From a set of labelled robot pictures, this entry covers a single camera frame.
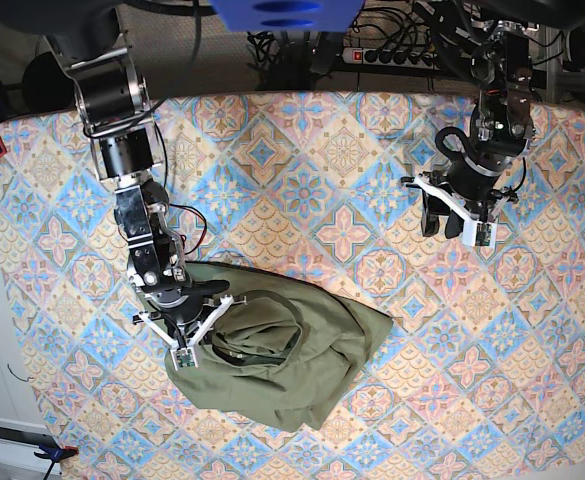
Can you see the blue orange clamp lower left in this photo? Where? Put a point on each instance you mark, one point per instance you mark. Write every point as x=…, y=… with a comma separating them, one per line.
x=55, y=454

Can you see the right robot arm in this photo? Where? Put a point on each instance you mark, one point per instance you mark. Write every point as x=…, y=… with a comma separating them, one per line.
x=87, y=41

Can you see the power strip with red switch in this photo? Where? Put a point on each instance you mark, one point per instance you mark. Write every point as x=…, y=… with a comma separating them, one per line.
x=388, y=57

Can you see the black round stool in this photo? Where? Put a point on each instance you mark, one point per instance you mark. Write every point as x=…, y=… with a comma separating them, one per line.
x=45, y=87

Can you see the olive green t-shirt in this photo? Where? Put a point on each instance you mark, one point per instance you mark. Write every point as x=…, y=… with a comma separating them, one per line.
x=285, y=354

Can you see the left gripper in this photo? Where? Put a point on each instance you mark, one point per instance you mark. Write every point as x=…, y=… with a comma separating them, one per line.
x=462, y=190

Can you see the patterned tile tablecloth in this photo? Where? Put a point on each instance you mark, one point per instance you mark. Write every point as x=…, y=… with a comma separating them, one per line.
x=482, y=376

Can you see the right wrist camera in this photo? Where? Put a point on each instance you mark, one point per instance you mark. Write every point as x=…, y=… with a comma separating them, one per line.
x=184, y=359

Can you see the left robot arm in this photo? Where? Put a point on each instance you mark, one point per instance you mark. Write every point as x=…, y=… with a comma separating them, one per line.
x=492, y=53

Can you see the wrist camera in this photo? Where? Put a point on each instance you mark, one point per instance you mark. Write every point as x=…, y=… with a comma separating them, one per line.
x=184, y=359
x=479, y=234

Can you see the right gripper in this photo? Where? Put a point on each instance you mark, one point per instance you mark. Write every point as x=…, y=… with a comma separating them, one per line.
x=182, y=315

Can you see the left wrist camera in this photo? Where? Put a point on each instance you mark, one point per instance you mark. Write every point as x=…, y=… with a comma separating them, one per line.
x=479, y=234

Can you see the black speaker top right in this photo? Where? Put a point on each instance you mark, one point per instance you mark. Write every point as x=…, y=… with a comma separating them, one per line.
x=575, y=43

